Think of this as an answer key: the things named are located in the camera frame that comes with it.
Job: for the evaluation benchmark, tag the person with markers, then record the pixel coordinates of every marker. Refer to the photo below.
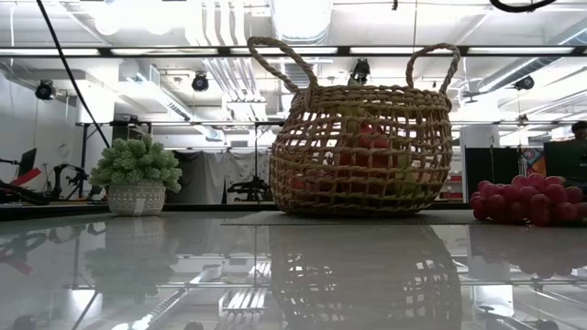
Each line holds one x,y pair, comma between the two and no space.
580,130

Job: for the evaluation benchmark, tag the black monitor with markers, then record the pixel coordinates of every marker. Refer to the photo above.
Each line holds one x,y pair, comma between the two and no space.
566,160

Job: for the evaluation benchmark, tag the grey hanging cloth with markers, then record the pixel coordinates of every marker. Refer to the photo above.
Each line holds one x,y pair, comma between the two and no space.
202,176

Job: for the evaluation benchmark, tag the bright red grape bunch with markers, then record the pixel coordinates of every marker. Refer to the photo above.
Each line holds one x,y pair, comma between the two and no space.
527,201

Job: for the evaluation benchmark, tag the black and red background equipment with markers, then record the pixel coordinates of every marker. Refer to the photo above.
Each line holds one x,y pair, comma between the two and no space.
27,165

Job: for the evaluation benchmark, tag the black overhead frame bar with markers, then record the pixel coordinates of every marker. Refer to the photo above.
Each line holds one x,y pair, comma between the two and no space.
220,51

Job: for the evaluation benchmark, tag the black partition panel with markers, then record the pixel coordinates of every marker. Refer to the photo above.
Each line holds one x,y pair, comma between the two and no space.
493,174

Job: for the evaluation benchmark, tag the black ceiling spotlight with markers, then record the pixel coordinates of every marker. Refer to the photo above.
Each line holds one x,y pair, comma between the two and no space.
45,90
200,82
524,83

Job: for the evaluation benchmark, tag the black background robot arm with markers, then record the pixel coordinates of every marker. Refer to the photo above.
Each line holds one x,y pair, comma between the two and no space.
250,188
57,179

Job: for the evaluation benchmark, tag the black overhead camera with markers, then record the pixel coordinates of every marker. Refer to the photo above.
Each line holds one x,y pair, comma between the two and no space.
361,71

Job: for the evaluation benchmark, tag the green plant in white pot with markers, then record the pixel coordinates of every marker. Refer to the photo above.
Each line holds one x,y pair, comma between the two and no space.
137,160

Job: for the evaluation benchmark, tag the colourful poster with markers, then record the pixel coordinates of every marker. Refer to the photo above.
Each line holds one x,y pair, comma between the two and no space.
534,160

